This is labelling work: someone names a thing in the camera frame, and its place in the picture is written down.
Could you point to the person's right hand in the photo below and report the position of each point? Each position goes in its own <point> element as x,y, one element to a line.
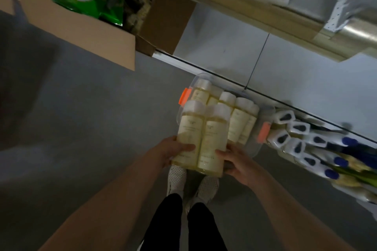
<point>244,168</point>

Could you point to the person's left hand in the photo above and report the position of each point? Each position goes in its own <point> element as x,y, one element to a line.
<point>165,150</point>

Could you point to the person's left thumb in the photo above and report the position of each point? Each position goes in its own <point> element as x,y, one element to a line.
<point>183,148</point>

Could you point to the person's right thumb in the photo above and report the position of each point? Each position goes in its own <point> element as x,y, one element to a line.
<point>224,155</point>

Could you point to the yellow soap bottle white cap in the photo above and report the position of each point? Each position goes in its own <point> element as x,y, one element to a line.
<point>190,130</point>
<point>212,139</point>

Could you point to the person's right forearm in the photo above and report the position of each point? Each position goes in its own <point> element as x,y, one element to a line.
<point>294,215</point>

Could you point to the person's left forearm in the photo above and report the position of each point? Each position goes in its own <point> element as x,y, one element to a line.
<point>112,200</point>

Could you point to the white left shoe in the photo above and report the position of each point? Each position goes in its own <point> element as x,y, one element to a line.
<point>176,178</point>

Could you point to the white shoe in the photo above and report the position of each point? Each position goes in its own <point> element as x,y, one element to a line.
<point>176,178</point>
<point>204,189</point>

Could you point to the white right shoe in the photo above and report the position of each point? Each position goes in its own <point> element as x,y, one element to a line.
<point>204,189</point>

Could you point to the group of yellow liquid bottles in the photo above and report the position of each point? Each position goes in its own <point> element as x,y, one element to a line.
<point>240,118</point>

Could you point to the clear storage bin orange latches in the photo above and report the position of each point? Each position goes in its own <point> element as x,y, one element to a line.
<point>265,130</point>

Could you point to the black trousers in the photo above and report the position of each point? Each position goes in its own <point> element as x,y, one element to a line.
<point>182,227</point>

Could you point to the row of white blue-capped bottles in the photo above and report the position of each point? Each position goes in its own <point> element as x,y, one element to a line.
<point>312,147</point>

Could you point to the beige fibrous bundle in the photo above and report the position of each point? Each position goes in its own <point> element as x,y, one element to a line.
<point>141,6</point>

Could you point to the wooden shelf board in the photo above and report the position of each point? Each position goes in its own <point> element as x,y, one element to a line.
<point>265,12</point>

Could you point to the brown cardboard box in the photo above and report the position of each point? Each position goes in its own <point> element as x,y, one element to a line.
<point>82,33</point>

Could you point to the grey metal shelf upright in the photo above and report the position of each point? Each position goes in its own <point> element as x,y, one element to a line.
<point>341,9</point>

